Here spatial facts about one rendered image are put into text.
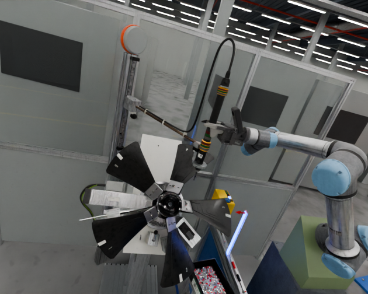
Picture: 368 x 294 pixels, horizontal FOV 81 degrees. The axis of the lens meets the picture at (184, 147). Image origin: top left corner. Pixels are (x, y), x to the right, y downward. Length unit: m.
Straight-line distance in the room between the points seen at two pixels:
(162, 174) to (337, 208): 0.89
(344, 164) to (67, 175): 1.76
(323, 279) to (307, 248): 0.15
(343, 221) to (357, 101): 4.12
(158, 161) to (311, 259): 0.96
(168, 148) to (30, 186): 1.19
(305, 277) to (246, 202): 1.07
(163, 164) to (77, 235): 1.25
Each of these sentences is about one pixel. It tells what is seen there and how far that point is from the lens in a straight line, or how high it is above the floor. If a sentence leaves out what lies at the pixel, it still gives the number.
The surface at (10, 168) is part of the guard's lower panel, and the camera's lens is 2.08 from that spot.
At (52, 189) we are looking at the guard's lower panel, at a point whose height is 0.65.
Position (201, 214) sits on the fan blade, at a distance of 1.14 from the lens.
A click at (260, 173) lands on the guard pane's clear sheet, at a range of 2.13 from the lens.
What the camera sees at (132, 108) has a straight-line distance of 1.38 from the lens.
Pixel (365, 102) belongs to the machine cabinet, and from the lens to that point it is 5.14.
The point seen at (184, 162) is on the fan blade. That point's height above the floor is 1.35.
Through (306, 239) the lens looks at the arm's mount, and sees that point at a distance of 1.33.
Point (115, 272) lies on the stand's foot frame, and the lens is 2.21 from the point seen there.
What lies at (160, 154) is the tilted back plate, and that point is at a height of 1.28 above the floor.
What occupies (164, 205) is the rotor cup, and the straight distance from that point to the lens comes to 1.06.
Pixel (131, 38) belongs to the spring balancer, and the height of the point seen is 1.88.
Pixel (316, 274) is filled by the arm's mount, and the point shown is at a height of 1.09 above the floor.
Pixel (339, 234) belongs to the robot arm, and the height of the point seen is 1.40.
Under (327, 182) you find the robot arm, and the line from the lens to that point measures 0.92.
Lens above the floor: 1.86
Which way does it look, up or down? 22 degrees down
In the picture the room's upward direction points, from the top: 16 degrees clockwise
